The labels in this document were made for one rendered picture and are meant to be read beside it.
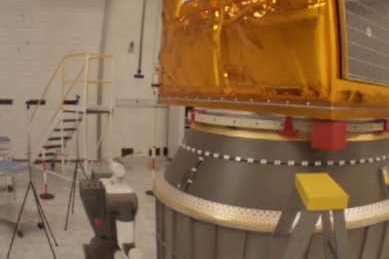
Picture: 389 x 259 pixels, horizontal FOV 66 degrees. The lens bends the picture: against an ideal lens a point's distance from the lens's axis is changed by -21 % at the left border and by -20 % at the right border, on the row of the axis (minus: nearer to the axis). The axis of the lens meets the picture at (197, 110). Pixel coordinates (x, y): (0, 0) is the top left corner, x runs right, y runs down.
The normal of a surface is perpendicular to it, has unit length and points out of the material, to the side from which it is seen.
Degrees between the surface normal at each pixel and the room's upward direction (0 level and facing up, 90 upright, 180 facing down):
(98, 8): 90
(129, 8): 90
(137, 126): 90
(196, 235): 90
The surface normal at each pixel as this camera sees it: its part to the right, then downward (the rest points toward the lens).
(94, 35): 0.52, 0.05
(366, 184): 0.21, -0.43
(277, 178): -0.32, -0.44
